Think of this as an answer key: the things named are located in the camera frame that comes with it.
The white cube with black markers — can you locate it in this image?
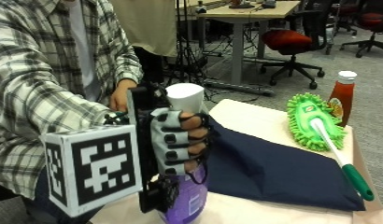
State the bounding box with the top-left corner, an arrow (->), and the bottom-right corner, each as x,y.
39,124 -> 144,218

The purple bottle with white cap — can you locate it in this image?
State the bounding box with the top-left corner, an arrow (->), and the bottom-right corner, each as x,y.
156,82 -> 209,224

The beige table cover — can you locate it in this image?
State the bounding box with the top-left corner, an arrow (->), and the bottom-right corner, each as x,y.
88,98 -> 383,224

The red sauce bottle white cap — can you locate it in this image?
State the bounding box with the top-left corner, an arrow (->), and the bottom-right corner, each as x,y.
326,70 -> 359,128

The small black device on desk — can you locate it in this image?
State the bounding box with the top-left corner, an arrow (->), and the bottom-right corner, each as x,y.
193,0 -> 209,15

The green duster with white handle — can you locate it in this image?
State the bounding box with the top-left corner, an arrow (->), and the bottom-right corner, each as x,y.
285,91 -> 375,203

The dark object on desk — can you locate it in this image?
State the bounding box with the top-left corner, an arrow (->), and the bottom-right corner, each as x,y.
228,0 -> 257,10

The the person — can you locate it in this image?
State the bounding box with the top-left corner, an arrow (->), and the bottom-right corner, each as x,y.
0,0 -> 145,224

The black tripod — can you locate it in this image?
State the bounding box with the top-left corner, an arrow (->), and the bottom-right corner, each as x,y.
164,0 -> 209,91

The beige desk with grey legs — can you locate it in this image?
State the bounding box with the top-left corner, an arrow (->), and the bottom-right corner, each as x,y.
193,0 -> 303,97

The dark blue cloth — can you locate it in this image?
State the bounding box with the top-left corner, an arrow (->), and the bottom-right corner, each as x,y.
205,116 -> 367,213

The red and black office chair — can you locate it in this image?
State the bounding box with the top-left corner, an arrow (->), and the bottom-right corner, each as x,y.
338,0 -> 383,60
259,0 -> 338,91

